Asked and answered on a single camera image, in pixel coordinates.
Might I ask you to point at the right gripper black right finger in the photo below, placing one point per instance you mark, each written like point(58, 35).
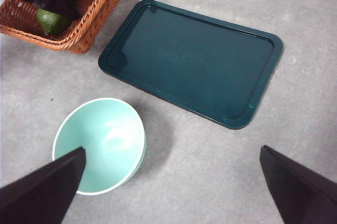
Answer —
point(302, 195)

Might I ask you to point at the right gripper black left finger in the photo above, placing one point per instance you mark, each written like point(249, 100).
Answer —
point(44, 195)

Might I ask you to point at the green avocado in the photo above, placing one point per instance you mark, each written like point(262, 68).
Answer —
point(52, 22)

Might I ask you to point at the mint green bowl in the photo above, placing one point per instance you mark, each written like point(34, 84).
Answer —
point(105, 129)

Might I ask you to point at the brown wicker basket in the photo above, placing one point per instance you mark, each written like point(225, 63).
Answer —
point(100, 15)

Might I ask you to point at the dark green rectangular tray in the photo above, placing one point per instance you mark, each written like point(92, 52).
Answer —
point(189, 60)

